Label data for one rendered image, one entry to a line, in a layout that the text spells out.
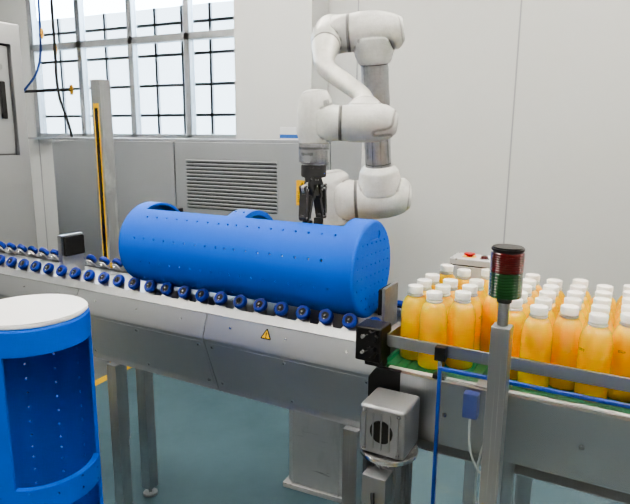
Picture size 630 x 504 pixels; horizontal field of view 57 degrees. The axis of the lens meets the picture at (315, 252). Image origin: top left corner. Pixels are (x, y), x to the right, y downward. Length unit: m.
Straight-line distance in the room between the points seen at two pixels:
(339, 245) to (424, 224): 2.89
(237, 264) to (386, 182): 0.74
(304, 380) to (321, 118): 0.76
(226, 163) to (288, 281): 2.02
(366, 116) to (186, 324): 0.87
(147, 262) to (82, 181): 2.44
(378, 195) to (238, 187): 1.49
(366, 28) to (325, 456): 1.65
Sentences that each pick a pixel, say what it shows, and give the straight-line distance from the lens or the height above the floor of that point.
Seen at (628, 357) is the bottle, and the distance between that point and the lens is 1.43.
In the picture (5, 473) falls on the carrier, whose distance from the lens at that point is 1.65.
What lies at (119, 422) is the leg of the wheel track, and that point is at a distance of 2.39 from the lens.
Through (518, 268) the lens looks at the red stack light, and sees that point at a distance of 1.16.
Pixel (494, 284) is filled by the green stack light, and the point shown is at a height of 1.19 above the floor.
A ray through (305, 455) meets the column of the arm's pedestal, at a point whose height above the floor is 0.17.
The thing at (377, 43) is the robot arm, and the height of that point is 1.78.
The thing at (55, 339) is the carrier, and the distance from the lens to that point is 1.51.
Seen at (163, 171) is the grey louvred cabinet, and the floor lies 1.24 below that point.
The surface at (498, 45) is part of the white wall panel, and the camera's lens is 4.35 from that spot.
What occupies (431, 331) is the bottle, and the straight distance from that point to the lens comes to 1.45.
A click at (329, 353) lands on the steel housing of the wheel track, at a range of 1.65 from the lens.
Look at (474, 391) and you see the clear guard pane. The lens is 1.37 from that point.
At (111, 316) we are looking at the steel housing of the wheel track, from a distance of 2.16.
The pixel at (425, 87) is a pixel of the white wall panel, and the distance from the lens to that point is 4.41.
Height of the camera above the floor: 1.46
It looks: 11 degrees down
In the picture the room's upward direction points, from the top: straight up
